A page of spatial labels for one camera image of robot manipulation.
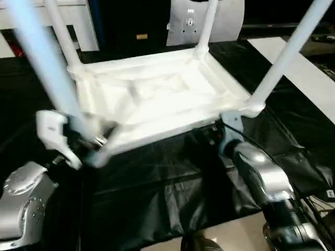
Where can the black work mat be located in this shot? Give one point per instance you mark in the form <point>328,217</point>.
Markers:
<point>157,183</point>

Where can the white glass-door cabinet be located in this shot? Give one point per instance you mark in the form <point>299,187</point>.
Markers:
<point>78,23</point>

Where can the white flat board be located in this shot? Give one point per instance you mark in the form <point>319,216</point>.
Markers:
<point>314,86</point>

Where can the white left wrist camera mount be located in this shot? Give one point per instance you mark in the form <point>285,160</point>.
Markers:
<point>52,130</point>

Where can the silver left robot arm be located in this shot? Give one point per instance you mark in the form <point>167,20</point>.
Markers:
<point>23,204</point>

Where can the black furniture with yellow label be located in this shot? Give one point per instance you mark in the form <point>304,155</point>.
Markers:
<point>125,21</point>

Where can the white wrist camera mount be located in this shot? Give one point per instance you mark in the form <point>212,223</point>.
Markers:
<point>233,123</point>
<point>52,130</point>

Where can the dark right robot foot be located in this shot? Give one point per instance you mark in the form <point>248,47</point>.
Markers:
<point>201,243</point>

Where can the white plastic table top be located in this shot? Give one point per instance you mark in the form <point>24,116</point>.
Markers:
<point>157,99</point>

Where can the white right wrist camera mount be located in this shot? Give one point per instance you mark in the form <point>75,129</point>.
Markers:
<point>233,123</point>

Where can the black adapter with white label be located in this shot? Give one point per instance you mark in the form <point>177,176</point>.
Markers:
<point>330,194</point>

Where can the white plastic table leg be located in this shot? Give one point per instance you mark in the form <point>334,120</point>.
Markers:
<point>206,26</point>
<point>288,52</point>
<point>65,34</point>
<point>44,65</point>

